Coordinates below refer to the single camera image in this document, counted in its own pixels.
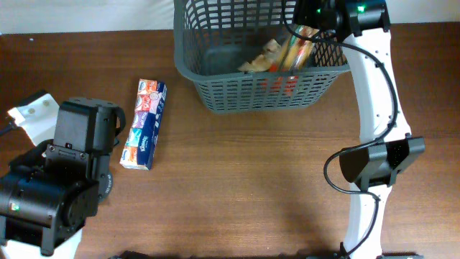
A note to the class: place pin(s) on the red spaghetti packet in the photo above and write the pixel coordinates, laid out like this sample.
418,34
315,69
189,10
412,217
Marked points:
291,57

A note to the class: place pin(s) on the beige brown snack pouch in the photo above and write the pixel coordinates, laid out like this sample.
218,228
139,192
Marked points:
264,61

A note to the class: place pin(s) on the Kleenex tissue multipack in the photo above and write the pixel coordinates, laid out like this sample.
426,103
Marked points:
139,149

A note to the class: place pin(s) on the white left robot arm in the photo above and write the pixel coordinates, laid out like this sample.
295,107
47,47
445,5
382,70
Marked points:
50,191

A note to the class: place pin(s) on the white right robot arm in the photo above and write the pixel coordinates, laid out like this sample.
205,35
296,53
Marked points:
362,30

